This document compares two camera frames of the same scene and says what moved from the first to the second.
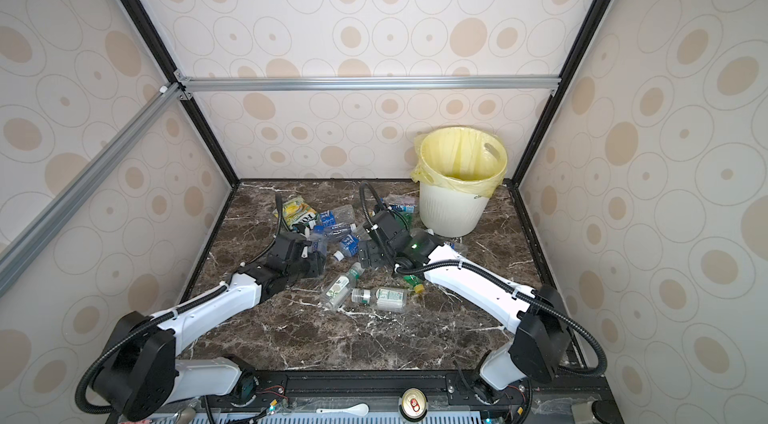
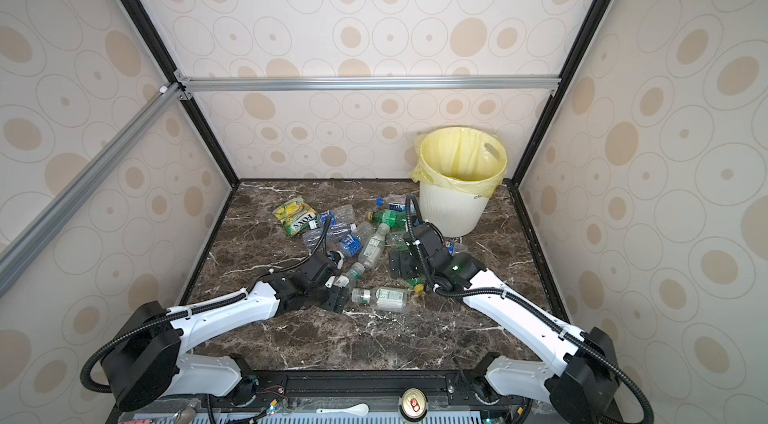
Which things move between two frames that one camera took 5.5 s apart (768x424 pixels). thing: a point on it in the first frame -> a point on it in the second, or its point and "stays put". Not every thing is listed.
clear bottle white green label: x=337 y=292 stays put
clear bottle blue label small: x=349 y=248 stays put
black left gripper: x=317 y=266 -> x=337 y=303
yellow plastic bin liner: x=460 y=158 stays put
